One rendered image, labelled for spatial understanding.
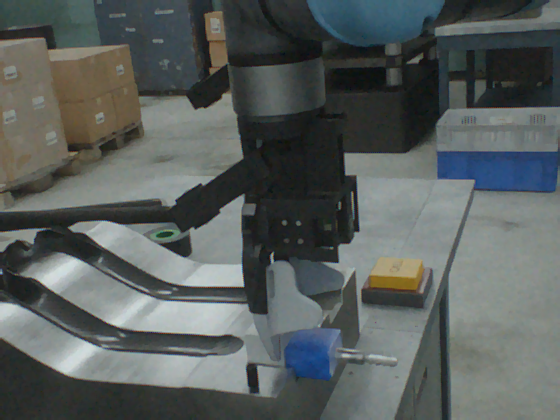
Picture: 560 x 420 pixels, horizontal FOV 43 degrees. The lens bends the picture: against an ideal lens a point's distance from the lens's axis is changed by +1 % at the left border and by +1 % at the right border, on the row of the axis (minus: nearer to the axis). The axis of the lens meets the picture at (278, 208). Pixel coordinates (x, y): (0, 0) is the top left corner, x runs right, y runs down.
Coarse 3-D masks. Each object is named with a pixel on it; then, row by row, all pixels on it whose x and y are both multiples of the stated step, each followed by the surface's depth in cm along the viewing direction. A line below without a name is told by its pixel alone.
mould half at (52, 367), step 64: (64, 256) 81; (128, 256) 85; (0, 320) 69; (128, 320) 75; (192, 320) 73; (0, 384) 69; (64, 384) 66; (128, 384) 63; (192, 384) 61; (320, 384) 69
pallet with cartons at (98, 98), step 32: (64, 64) 495; (96, 64) 516; (128, 64) 563; (64, 96) 504; (96, 96) 516; (128, 96) 561; (64, 128) 513; (96, 128) 517; (128, 128) 561; (96, 160) 516
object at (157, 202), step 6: (156, 198) 134; (162, 198) 134; (102, 204) 127; (108, 204) 127; (114, 204) 128; (120, 204) 129; (126, 204) 129; (132, 204) 130; (138, 204) 130; (144, 204) 131; (150, 204) 132; (156, 204) 132; (162, 204) 133
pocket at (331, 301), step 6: (318, 294) 77; (324, 294) 77; (330, 294) 76; (336, 294) 76; (318, 300) 77; (324, 300) 77; (330, 300) 77; (336, 300) 76; (324, 306) 77; (330, 306) 77; (336, 306) 75; (330, 312) 77; (336, 312) 74
